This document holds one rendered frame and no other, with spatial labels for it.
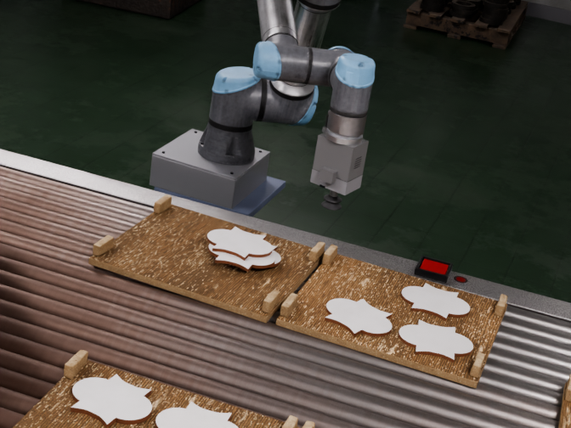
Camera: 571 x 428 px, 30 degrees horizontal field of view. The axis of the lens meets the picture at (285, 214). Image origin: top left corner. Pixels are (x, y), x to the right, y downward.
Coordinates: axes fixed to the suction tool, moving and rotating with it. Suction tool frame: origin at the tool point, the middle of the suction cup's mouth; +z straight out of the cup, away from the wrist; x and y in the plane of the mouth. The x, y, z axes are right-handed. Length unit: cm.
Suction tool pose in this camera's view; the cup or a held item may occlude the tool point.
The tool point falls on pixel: (331, 205)
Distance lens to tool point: 217.1
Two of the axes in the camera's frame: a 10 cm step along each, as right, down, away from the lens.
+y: 8.2, 3.4, -4.6
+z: -1.4, 9.0, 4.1
